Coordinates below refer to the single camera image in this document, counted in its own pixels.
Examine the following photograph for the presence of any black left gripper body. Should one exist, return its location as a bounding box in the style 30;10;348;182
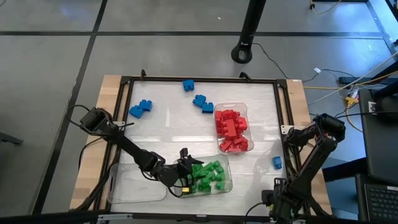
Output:
157;159;195;192

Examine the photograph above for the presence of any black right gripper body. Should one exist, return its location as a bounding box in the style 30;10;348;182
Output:
269;178;300;223

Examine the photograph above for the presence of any clear plastic bin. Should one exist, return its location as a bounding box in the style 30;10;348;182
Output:
173;154;234;199
107;162;169;205
213;102;254;154

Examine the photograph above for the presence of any white plastic table cover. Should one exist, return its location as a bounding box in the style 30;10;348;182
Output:
119;80;285;216

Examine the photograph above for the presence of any black laptop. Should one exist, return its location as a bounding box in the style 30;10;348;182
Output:
356;173;398;224

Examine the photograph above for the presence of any black computer case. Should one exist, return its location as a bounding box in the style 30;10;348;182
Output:
359;88;398;185

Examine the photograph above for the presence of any black furniture foot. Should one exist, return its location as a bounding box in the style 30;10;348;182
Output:
0;132;24;146

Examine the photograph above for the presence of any black metal table frame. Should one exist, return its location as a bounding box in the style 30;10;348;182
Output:
70;70;332;224

